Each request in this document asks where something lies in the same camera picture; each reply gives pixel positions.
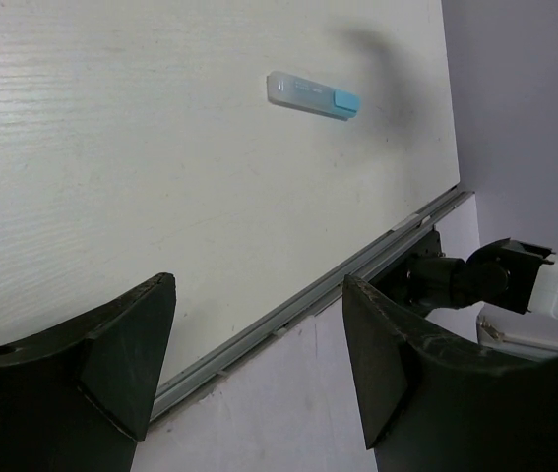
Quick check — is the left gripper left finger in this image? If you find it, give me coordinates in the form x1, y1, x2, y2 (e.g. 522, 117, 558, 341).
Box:
0, 272, 176, 471

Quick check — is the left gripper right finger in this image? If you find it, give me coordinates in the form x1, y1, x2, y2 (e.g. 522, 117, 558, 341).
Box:
342, 276, 558, 471

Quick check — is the blue clear highlighter pen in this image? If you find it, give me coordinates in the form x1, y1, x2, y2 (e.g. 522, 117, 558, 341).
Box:
267, 71, 361, 121

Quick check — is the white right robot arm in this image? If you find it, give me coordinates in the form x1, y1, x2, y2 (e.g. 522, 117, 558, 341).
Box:
467, 238, 558, 361

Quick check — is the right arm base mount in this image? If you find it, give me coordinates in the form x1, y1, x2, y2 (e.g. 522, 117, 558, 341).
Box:
370, 229, 480, 318

